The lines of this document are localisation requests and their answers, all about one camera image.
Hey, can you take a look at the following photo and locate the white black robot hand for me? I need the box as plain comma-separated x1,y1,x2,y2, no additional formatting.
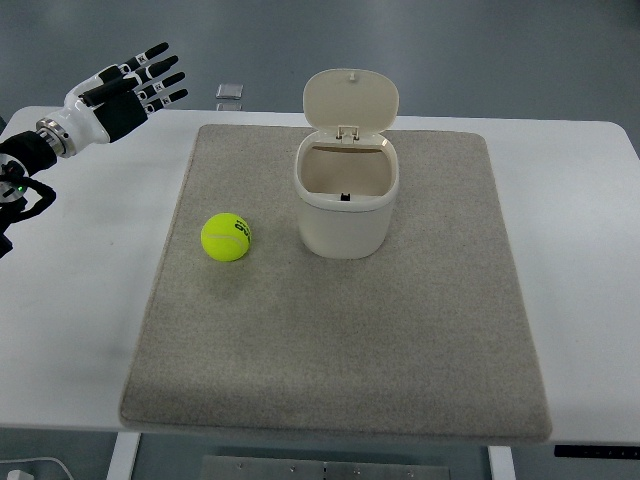
36,42,188,158

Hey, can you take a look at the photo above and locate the yellow tennis ball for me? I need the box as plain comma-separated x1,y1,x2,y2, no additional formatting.
200,213,252,262

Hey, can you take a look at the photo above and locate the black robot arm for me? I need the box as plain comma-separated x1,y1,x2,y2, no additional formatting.
1,131,57,257

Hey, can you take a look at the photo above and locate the small clear floor plate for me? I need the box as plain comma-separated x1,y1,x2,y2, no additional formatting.
216,83,244,100

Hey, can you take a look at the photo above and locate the beige bin with open lid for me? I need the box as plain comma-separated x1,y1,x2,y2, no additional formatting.
294,68,399,259

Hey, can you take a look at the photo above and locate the white table leg left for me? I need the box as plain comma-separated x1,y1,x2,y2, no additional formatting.
106,432,141,480

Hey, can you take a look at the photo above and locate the white table leg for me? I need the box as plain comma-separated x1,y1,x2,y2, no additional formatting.
488,446,516,480
106,432,141,480

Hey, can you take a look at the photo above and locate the beige felt mat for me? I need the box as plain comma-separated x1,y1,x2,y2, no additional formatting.
120,125,552,444

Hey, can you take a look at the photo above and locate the white table leg right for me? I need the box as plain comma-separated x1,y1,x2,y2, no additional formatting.
488,446,516,480

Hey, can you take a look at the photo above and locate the black desk control panel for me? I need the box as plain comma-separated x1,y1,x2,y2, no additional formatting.
554,445,640,460

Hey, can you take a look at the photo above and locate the white power adapter with cable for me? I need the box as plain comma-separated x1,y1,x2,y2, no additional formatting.
1,457,75,480

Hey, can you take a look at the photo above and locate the grey metal base plate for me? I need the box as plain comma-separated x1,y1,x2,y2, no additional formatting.
200,456,451,480

